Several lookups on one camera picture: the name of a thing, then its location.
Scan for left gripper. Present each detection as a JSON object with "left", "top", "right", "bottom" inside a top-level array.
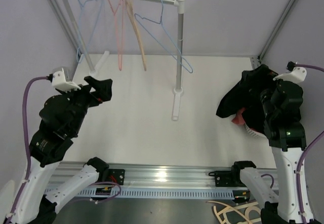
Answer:
[{"left": 59, "top": 75, "right": 113, "bottom": 134}]

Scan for pink plastic hanger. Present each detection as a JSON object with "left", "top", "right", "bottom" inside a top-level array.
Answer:
[{"left": 107, "top": 0, "right": 125, "bottom": 71}]

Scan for salmon pink t shirt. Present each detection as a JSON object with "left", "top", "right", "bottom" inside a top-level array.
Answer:
[{"left": 231, "top": 107, "right": 246, "bottom": 126}]

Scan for beige hangers on floor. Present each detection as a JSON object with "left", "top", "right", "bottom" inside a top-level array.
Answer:
[{"left": 207, "top": 201, "right": 262, "bottom": 223}]

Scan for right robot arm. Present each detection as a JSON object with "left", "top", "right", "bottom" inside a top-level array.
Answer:
[{"left": 230, "top": 79, "right": 318, "bottom": 223}]

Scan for black t shirt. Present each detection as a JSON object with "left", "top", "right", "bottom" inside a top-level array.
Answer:
[{"left": 216, "top": 64, "right": 278, "bottom": 134}]

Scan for white cable duct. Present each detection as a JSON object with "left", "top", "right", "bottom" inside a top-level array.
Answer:
[{"left": 76, "top": 187, "right": 251, "bottom": 200}]

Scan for silver clothes rack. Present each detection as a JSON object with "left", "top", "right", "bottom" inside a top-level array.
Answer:
[{"left": 62, "top": 0, "right": 193, "bottom": 121}]

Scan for white laundry basket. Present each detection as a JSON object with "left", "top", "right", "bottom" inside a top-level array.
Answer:
[{"left": 244, "top": 124, "right": 266, "bottom": 138}]

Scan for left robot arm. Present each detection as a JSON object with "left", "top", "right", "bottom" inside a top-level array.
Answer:
[{"left": 3, "top": 76, "right": 113, "bottom": 223}]

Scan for aluminium rail with mounts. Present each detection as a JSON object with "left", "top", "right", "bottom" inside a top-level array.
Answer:
[{"left": 48, "top": 162, "right": 278, "bottom": 191}]

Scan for light blue wire hanger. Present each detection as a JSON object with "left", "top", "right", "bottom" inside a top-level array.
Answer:
[
  {"left": 134, "top": 0, "right": 193, "bottom": 74},
  {"left": 77, "top": 0, "right": 104, "bottom": 56}
]

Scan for beige wooden hanger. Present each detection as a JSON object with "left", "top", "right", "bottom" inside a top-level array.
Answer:
[{"left": 125, "top": 0, "right": 147, "bottom": 71}]

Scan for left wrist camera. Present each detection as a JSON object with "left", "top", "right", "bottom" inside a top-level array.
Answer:
[{"left": 47, "top": 67, "right": 81, "bottom": 94}]

